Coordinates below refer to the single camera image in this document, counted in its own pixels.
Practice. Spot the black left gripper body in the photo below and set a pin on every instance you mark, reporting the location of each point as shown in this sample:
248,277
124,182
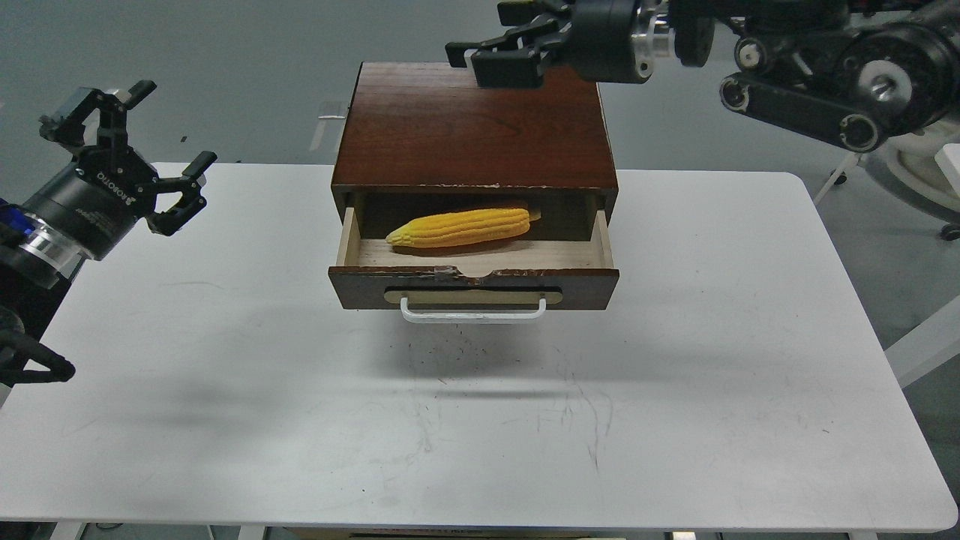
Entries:
95,202

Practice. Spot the dark wooden drawer cabinet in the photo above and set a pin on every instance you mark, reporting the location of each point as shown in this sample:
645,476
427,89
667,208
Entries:
428,128

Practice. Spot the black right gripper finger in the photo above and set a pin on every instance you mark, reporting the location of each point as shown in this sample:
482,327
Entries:
517,13
512,61

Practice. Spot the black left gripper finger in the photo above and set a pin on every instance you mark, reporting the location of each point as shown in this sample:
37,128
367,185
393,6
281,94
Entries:
189,184
66,126

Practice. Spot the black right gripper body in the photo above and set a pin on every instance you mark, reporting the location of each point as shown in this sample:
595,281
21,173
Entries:
611,41

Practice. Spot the white office chair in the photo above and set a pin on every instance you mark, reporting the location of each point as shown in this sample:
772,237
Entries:
915,169

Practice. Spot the yellow corn cob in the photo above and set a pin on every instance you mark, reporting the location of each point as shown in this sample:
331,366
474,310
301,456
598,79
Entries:
462,228

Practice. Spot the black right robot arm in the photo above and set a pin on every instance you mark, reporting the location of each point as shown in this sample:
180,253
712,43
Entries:
848,73

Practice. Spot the wooden drawer with white handle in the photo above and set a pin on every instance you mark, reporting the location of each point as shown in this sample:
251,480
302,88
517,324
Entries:
500,282

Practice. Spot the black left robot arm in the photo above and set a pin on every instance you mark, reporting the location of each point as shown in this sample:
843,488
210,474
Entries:
38,267

